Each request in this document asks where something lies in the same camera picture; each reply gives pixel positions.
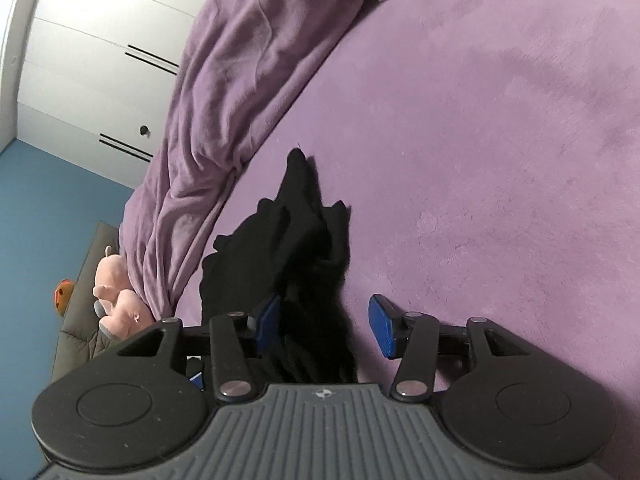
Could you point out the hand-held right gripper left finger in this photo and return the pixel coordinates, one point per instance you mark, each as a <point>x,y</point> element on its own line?
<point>270,317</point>

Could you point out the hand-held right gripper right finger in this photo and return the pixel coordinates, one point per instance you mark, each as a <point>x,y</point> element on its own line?
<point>380,322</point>

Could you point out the black garment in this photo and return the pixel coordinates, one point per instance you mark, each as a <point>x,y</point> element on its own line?
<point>300,260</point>

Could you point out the pink plush toy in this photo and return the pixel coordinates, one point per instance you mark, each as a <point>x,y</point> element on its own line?
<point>122,300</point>

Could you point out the orange toy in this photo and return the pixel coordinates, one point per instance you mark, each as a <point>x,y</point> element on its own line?
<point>64,297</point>

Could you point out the crumpled purple blanket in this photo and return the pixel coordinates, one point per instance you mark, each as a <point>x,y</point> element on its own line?
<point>240,85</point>

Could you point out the white wardrobe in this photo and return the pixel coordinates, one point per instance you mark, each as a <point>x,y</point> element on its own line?
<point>95,60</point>

